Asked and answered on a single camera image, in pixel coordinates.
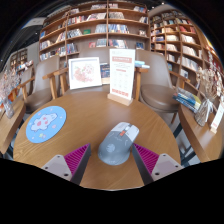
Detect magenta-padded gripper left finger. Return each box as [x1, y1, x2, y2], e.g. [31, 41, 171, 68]
[41, 143, 92, 186]

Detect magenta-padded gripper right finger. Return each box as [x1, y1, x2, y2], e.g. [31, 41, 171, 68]
[131, 143, 184, 186]

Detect grey computer mouse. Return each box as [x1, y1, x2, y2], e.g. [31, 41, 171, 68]
[97, 121, 140, 166]

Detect round blue mouse pad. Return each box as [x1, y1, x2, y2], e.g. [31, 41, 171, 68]
[25, 105, 67, 144]

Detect wooden side table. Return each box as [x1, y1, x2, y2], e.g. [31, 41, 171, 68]
[0, 99, 27, 156]
[178, 104, 224, 163]

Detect glass vase with dried flowers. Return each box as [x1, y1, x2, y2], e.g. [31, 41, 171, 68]
[194, 68, 223, 127]

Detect stack of blue books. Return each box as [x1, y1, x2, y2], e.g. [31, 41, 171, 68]
[172, 88, 203, 114]

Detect small white table sign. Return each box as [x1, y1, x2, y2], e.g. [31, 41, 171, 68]
[210, 96, 224, 134]

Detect glass vase with pink flowers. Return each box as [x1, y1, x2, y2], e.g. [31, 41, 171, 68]
[0, 68, 23, 119]

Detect brown padded wooden armchair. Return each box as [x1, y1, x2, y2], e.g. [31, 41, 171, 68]
[59, 46, 149, 101]
[18, 55, 68, 114]
[134, 49, 183, 114]

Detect white framed floral picture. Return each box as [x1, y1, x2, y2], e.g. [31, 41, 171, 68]
[68, 56, 103, 91]

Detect white sign on wooden base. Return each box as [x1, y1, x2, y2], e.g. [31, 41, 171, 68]
[107, 48, 137, 107]

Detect dark blue book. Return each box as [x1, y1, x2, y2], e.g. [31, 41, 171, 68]
[99, 62, 111, 79]

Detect light blue books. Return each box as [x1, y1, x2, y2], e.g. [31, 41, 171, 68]
[134, 60, 151, 70]

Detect small distant bookshelf unit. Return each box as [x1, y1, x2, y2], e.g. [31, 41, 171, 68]
[9, 48, 29, 73]

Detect curved wooden bookshelf unit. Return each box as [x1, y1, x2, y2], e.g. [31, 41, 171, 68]
[148, 9, 224, 101]

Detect large wooden bookshelf unit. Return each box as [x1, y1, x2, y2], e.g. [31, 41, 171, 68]
[38, 1, 150, 68]

